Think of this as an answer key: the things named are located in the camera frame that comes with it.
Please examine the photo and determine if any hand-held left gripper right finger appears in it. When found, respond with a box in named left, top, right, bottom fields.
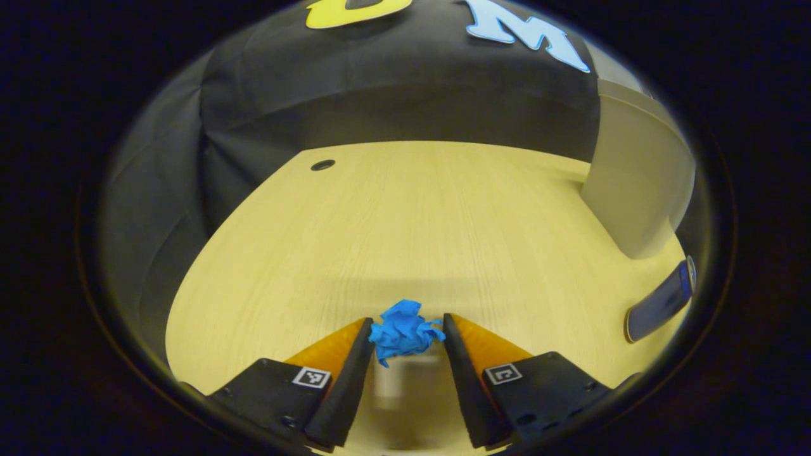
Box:
left=442, top=313, right=613, bottom=450

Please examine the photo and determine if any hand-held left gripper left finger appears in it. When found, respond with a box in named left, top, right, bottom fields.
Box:
left=207, top=317, right=376, bottom=449

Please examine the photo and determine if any blue paper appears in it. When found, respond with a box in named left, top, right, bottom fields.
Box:
left=368, top=300, right=447, bottom=369

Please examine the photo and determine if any dark blue pop can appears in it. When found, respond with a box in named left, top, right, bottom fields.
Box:
left=624, top=255, right=698, bottom=345

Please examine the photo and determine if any white desktop garbage bin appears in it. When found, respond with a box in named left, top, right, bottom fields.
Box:
left=580, top=41, right=698, bottom=261

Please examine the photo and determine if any black backdrop cloth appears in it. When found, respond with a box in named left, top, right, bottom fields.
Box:
left=95, top=0, right=603, bottom=374

